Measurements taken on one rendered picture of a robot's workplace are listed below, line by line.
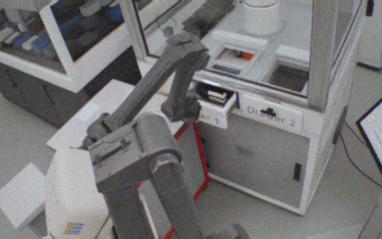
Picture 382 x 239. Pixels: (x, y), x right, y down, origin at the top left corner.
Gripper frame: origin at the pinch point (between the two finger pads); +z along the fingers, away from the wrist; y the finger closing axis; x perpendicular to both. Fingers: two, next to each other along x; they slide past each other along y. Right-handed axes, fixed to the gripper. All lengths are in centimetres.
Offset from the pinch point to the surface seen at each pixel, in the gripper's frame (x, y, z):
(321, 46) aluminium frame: -47, 39, -15
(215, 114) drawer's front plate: -7.1, 1.4, 1.5
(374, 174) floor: -86, -14, 113
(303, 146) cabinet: -44, -2, 27
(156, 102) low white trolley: 35.0, -4.9, 15.4
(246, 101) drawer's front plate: -16.3, 10.5, 10.2
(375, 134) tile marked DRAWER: -74, 15, -1
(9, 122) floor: 233, -82, 49
